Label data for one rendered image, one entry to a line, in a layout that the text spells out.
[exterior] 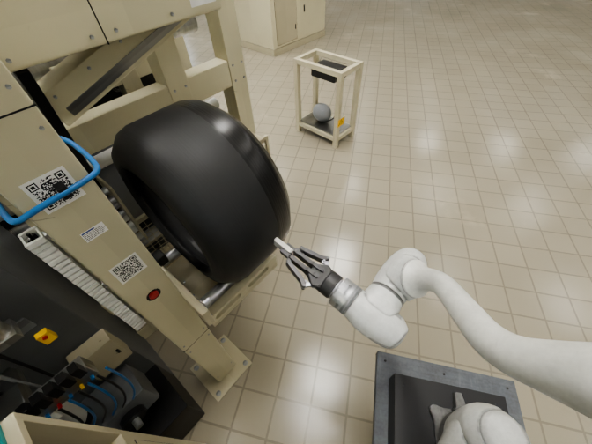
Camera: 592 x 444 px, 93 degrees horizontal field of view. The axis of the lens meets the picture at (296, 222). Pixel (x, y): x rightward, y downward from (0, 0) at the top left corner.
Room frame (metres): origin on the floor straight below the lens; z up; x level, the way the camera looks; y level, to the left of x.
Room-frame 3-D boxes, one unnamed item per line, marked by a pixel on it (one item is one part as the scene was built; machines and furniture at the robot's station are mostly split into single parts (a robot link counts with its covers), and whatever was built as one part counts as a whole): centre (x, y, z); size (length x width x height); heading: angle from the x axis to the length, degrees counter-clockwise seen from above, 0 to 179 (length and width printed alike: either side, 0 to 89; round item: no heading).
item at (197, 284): (0.66, 0.35, 0.80); 0.37 x 0.36 x 0.02; 47
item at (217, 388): (0.46, 0.51, 0.01); 0.27 x 0.27 x 0.02; 47
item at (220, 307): (0.57, 0.25, 0.83); 0.36 x 0.09 x 0.06; 137
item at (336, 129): (2.95, -0.40, 0.40); 0.60 x 0.35 x 0.80; 44
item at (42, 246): (0.38, 0.55, 1.19); 0.05 x 0.04 x 0.48; 47
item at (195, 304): (0.53, 0.47, 0.90); 0.40 x 0.03 x 0.10; 47
